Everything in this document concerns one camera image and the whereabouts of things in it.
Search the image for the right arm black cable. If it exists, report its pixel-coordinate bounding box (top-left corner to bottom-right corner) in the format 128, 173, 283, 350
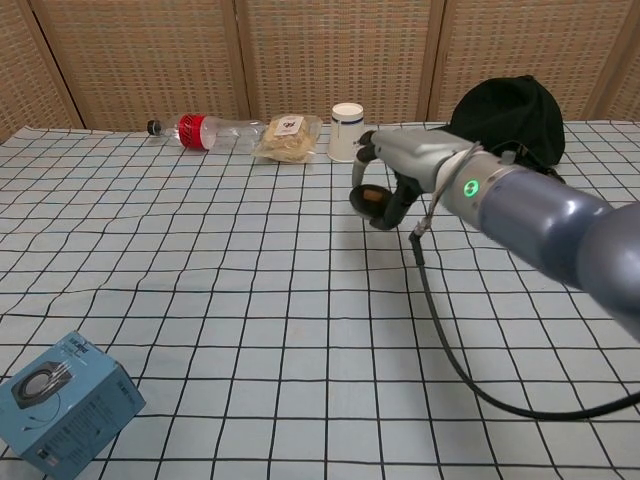
408, 141, 640, 421

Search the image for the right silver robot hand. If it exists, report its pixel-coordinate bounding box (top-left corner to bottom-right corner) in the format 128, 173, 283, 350
351, 128, 475, 232

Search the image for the blue cardboard speaker box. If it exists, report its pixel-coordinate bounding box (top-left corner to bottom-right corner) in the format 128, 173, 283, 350
0, 330, 147, 477

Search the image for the blue checkered tablecloth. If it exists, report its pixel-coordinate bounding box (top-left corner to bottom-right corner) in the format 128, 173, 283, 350
0, 118, 640, 480

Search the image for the white paper cup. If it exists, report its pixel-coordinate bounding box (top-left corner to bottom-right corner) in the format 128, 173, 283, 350
327, 102, 368, 164

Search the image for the woven rattan screen panel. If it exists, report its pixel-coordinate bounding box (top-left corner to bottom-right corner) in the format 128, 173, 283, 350
583, 0, 640, 122
0, 0, 85, 145
234, 0, 447, 125
29, 0, 251, 130
428, 0, 624, 124

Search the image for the black baseball cap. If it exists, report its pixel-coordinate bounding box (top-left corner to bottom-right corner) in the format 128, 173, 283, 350
441, 74, 567, 169

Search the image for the clear bag of snacks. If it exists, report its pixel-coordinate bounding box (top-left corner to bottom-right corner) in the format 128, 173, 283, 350
252, 114, 322, 164

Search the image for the clear bottle with red label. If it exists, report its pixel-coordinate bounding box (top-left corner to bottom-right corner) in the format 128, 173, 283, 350
145, 113, 270, 153

